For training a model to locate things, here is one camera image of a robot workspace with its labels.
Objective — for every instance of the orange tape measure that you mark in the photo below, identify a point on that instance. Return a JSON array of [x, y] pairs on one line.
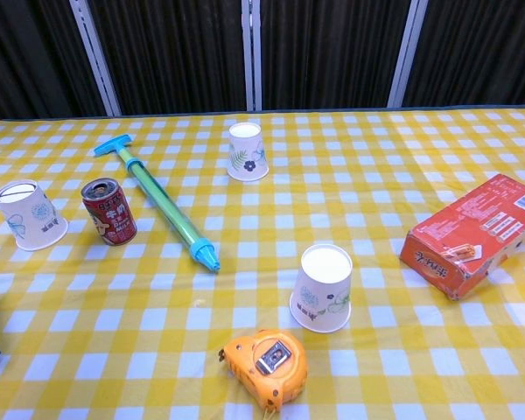
[[249, 372]]

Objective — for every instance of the orange red cardboard box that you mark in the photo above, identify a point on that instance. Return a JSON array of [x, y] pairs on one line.
[[472, 232]]

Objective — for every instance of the green blue water pump toy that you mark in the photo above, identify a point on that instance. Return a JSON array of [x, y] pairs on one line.
[[162, 197]]

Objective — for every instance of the paper cup with dark flower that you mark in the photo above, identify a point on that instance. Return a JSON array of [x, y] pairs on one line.
[[247, 151]]

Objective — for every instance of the white metal frame post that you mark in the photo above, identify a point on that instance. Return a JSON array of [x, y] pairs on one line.
[[251, 52], [94, 57], [407, 52]]

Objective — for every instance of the red milk drink can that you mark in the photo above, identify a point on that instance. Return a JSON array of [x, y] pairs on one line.
[[111, 219]]

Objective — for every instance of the yellow white checked tablecloth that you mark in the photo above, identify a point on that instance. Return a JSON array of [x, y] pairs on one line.
[[376, 367]]

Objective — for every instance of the paper cup with line mark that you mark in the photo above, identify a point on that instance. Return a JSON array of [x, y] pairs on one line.
[[28, 221]]

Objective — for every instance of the paper cup with green flower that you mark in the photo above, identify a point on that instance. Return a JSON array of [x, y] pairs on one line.
[[321, 297]]

